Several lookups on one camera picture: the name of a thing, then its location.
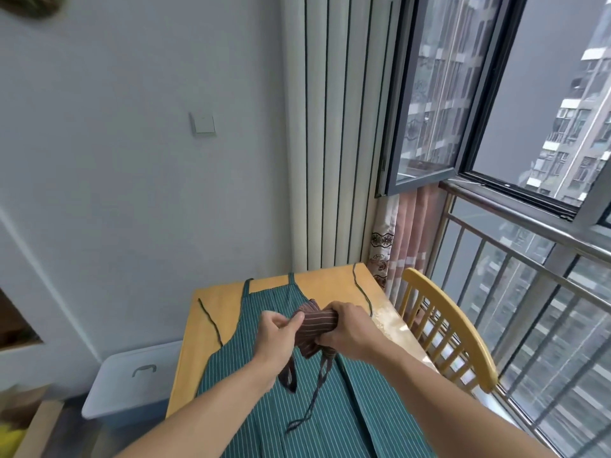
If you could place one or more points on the person's left hand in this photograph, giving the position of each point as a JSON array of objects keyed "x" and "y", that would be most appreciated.
[{"x": 274, "y": 343}]

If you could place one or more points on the person's right hand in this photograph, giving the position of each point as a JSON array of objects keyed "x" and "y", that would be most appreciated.
[{"x": 355, "y": 336}]

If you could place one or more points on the person's left thumb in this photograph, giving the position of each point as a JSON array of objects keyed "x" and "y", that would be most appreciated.
[{"x": 293, "y": 322}]

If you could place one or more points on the person's right thumb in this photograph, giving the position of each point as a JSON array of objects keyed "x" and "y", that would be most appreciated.
[{"x": 332, "y": 339}]

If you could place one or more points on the brown striped apron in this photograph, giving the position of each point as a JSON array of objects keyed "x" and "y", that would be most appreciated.
[{"x": 310, "y": 325}]

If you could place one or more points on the person's left forearm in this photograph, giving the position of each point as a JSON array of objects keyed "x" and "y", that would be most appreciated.
[{"x": 210, "y": 410}]

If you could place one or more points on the person's right forearm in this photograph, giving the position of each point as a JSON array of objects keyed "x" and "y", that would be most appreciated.
[{"x": 444, "y": 400}]

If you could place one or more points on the green striped apron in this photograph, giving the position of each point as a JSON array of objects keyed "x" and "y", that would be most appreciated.
[{"x": 238, "y": 381}]

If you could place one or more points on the wooden table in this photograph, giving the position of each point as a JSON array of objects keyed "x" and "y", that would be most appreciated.
[{"x": 191, "y": 362}]

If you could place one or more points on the yellow wooden chair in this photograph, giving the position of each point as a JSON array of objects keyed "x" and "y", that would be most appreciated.
[{"x": 459, "y": 320}]

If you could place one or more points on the pink patterned curtain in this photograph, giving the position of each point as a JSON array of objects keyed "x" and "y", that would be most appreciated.
[{"x": 410, "y": 233}]

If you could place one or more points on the white plastic storage box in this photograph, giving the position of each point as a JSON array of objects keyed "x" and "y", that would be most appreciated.
[{"x": 125, "y": 396}]

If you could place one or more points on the dark framed window sash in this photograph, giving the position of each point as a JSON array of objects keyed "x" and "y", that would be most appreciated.
[{"x": 396, "y": 138}]

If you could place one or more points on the metal balcony railing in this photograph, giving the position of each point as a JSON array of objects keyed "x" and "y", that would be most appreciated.
[{"x": 549, "y": 243}]

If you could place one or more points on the cardboard box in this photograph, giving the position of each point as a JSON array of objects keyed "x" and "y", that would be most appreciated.
[{"x": 33, "y": 414}]

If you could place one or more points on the yellow object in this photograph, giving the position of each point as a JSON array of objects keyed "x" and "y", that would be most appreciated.
[{"x": 9, "y": 441}]

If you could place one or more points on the grey apartment building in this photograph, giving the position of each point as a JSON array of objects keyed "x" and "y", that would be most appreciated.
[{"x": 580, "y": 114}]

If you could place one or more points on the brown woven object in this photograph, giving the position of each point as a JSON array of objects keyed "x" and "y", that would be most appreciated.
[{"x": 33, "y": 4}]

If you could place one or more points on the white wall switch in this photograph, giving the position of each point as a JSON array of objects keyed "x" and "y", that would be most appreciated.
[{"x": 203, "y": 123}]

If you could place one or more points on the grey window frame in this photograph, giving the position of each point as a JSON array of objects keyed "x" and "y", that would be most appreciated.
[{"x": 587, "y": 214}]

